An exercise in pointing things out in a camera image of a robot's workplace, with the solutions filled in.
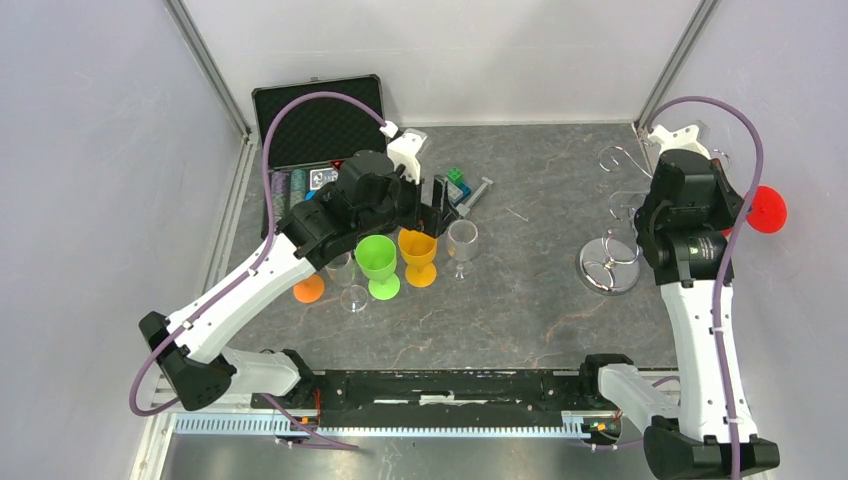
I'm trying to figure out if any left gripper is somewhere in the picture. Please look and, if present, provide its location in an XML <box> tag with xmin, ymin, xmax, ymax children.
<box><xmin>356</xmin><ymin>162</ymin><xmax>458</xmax><ymax>238</ymax></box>

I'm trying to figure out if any clear wine glass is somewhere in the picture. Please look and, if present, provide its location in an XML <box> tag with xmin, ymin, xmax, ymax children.
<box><xmin>324</xmin><ymin>252</ymin><xmax>369</xmax><ymax>313</ymax></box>
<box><xmin>446</xmin><ymin>219</ymin><xmax>479</xmax><ymax>281</ymax></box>

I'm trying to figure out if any yellow-orange wine glass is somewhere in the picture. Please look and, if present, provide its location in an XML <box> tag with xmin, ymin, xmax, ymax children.
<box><xmin>398</xmin><ymin>229</ymin><xmax>438</xmax><ymax>288</ymax></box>

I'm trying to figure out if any green wine glass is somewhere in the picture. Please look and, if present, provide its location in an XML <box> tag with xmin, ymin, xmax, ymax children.
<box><xmin>354</xmin><ymin>235</ymin><xmax>400</xmax><ymax>301</ymax></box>

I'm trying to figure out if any orange wine glass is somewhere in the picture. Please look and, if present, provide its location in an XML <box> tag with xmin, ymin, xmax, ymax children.
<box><xmin>292</xmin><ymin>274</ymin><xmax>325</xmax><ymax>304</ymax></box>

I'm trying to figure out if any red wine glass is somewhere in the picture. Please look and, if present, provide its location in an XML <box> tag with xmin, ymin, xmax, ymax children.
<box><xmin>745</xmin><ymin>185</ymin><xmax>788</xmax><ymax>234</ymax></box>

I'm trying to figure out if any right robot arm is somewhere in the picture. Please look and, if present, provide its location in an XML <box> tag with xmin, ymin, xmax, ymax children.
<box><xmin>577</xmin><ymin>148</ymin><xmax>781</xmax><ymax>479</ymax></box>

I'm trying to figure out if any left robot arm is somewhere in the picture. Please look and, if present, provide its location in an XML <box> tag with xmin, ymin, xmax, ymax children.
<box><xmin>139</xmin><ymin>151</ymin><xmax>457</xmax><ymax>411</ymax></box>

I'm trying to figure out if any chrome wine glass rack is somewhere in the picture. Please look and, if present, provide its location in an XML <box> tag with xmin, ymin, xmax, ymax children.
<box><xmin>577</xmin><ymin>150</ymin><xmax>743</xmax><ymax>295</ymax></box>

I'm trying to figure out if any long grey toy brick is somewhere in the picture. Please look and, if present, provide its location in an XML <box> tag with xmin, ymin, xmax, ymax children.
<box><xmin>456</xmin><ymin>177</ymin><xmax>494</xmax><ymax>218</ymax></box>

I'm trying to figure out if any blue grey toy brick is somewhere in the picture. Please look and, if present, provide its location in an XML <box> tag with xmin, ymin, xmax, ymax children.
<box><xmin>447</xmin><ymin>182</ymin><xmax>472</xmax><ymax>206</ymax></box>

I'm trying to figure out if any green toy brick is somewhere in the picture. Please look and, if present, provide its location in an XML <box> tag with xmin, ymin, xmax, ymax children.
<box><xmin>446</xmin><ymin>167</ymin><xmax>464</xmax><ymax>187</ymax></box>

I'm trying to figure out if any playing card deck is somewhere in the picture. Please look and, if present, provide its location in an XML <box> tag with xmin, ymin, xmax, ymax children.
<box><xmin>309</xmin><ymin>167</ymin><xmax>338</xmax><ymax>190</ymax></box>

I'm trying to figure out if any black poker chip case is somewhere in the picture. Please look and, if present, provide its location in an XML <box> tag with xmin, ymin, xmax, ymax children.
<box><xmin>252</xmin><ymin>74</ymin><xmax>388</xmax><ymax>219</ymax></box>

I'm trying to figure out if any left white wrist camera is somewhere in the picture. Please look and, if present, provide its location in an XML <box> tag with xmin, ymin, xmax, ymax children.
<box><xmin>379</xmin><ymin>120</ymin><xmax>428</xmax><ymax>185</ymax></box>

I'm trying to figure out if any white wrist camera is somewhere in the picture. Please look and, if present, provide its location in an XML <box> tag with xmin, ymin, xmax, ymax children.
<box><xmin>647</xmin><ymin>124</ymin><xmax>711</xmax><ymax>159</ymax></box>
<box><xmin>379</xmin><ymin>120</ymin><xmax>428</xmax><ymax>185</ymax></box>

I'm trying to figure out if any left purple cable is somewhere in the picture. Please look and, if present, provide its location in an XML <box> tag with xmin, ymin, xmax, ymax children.
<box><xmin>129</xmin><ymin>90</ymin><xmax>399</xmax><ymax>452</ymax></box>

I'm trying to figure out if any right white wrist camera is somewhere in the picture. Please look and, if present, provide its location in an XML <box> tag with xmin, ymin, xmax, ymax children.
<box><xmin>647</xmin><ymin>124</ymin><xmax>711</xmax><ymax>159</ymax></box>

